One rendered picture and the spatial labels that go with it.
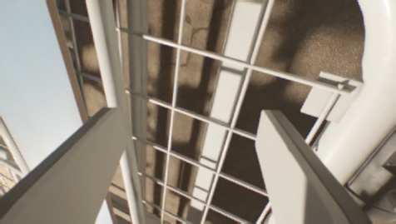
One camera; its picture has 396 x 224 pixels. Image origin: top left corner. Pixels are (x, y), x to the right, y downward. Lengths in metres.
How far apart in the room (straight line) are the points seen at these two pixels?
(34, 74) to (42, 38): 0.06
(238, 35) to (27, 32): 0.23
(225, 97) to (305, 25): 0.46
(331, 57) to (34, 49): 0.67
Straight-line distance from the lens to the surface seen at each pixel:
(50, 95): 0.33
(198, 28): 0.74
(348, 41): 0.70
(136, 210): 0.38
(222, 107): 0.26
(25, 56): 0.33
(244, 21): 0.23
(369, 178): 0.67
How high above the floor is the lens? 0.67
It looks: 53 degrees down
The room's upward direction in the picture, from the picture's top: 141 degrees counter-clockwise
